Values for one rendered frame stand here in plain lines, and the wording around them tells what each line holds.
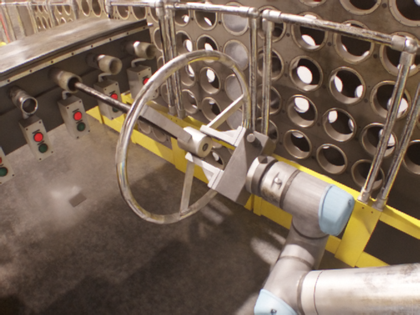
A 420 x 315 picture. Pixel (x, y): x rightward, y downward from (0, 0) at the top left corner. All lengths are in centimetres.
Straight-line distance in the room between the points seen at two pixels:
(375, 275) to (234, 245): 113
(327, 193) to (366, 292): 17
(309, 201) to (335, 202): 4
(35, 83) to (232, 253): 113
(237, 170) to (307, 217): 15
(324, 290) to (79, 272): 130
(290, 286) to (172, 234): 115
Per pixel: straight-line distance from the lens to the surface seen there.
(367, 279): 43
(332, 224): 49
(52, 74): 121
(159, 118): 54
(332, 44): 191
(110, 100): 86
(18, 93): 111
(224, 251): 149
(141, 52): 124
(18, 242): 190
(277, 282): 50
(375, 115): 197
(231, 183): 55
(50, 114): 126
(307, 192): 49
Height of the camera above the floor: 123
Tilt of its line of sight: 38 degrees down
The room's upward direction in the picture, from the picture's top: 4 degrees counter-clockwise
